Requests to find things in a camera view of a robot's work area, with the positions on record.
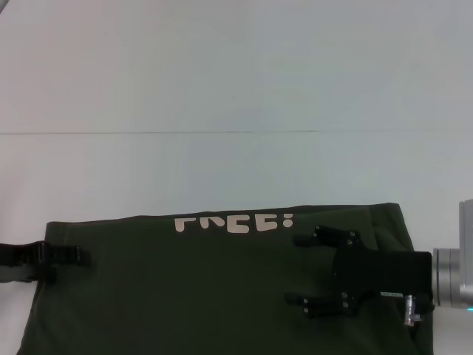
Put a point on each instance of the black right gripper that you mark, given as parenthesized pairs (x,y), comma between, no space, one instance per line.
(384,273)

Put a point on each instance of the dark green shirt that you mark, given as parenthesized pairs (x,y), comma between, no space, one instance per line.
(207,288)

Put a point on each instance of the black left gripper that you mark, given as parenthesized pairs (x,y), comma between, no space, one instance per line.
(18,260)

